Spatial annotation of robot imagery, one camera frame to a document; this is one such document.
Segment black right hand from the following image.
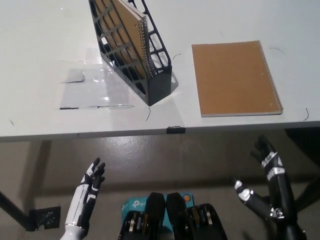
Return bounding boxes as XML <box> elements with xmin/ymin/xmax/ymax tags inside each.
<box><xmin>231</xmin><ymin>134</ymin><xmax>301</xmax><ymax>223</ymax></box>

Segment white and black left hand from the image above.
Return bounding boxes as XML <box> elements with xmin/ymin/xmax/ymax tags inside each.
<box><xmin>64</xmin><ymin>157</ymin><xmax>107</xmax><ymax>230</ymax></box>

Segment thick brown spiral notebook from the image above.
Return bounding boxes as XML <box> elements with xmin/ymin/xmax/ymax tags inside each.
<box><xmin>92</xmin><ymin>0</ymin><xmax>154</xmax><ymax>78</ymax></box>

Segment black plastic book holder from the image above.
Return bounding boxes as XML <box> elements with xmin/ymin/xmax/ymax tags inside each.
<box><xmin>87</xmin><ymin>0</ymin><xmax>174</xmax><ymax>107</ymax></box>

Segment black table leg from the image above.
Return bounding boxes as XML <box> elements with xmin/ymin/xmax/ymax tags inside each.
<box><xmin>0</xmin><ymin>191</ymin><xmax>34</xmax><ymax>231</ymax></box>
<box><xmin>284</xmin><ymin>128</ymin><xmax>320</xmax><ymax>213</ymax></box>

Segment teal tp-link box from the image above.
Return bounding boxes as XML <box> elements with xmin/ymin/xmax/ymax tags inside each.
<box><xmin>121</xmin><ymin>191</ymin><xmax>196</xmax><ymax>226</ymax></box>

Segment black robot legs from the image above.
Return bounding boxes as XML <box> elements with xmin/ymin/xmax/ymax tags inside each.
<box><xmin>117</xmin><ymin>191</ymin><xmax>229</xmax><ymax>240</ymax></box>

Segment thin brown spiral notebook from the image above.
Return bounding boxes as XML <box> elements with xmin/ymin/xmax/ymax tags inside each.
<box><xmin>191</xmin><ymin>39</ymin><xmax>285</xmax><ymax>118</ymax></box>

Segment black table edge clip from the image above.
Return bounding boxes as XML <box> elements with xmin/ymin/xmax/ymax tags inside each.
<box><xmin>166</xmin><ymin>125</ymin><xmax>187</xmax><ymax>134</ymax></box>

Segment clear plastic sheet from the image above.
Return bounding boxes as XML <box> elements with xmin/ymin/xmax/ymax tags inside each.
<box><xmin>53</xmin><ymin>46</ymin><xmax>149</xmax><ymax>111</ymax></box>

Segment grey tape patch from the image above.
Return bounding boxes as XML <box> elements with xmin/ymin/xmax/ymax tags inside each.
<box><xmin>65</xmin><ymin>68</ymin><xmax>85</xmax><ymax>84</ymax></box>

